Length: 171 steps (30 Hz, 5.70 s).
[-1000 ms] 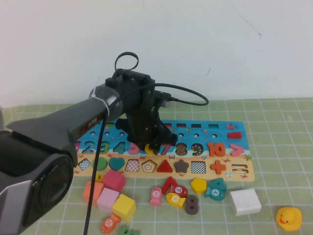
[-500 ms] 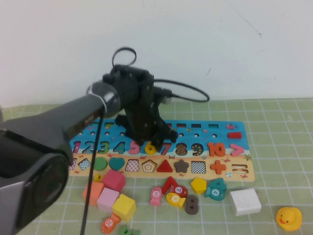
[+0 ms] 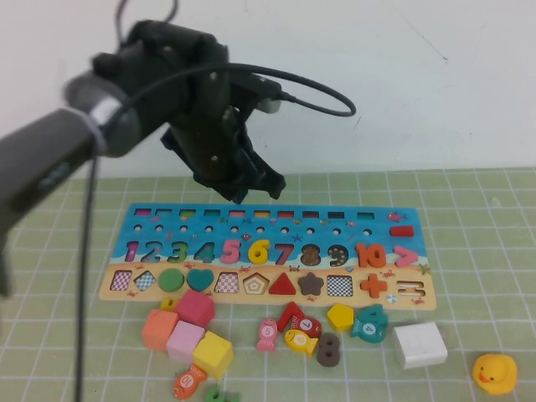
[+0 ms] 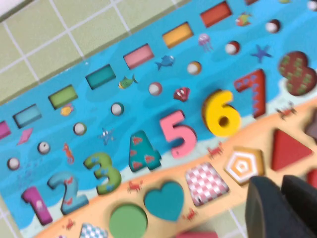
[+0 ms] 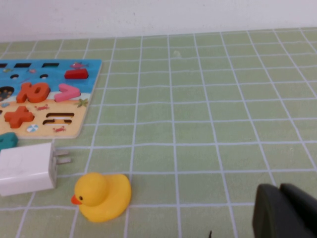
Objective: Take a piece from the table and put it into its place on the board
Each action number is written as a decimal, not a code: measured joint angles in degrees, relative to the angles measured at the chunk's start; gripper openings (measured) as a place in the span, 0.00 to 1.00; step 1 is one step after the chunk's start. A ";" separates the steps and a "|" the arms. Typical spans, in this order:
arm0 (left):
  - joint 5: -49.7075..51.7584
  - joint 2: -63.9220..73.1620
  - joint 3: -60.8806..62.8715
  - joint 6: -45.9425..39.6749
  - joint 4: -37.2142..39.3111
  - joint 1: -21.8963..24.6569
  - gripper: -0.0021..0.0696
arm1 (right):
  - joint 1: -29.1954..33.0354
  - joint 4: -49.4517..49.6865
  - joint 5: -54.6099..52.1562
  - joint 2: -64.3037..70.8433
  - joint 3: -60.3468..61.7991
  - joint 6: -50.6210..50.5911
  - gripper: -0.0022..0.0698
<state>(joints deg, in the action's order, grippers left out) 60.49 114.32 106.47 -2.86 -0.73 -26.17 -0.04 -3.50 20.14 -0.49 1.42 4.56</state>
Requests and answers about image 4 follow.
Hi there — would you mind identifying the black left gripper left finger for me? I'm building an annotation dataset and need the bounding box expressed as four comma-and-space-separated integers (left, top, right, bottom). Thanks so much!
245, 176, 317, 238

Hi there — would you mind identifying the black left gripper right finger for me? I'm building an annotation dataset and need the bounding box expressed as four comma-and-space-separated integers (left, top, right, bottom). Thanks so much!
281, 175, 317, 224

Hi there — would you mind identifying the yellow number six piece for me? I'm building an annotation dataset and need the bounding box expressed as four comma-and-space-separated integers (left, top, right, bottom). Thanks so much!
202, 89, 242, 137

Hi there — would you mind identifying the red number seven piece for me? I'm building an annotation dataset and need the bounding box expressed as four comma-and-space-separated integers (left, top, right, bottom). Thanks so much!
306, 168, 317, 189

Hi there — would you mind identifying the red triangle piece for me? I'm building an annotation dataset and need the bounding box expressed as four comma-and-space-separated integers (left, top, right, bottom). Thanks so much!
271, 128, 314, 172

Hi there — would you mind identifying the pink number five piece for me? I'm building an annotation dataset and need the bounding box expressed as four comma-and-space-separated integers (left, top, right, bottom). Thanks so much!
159, 110, 199, 159

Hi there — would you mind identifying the wooden number shape puzzle board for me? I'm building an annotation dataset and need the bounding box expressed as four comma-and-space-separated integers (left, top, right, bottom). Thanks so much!
0, 0, 317, 238

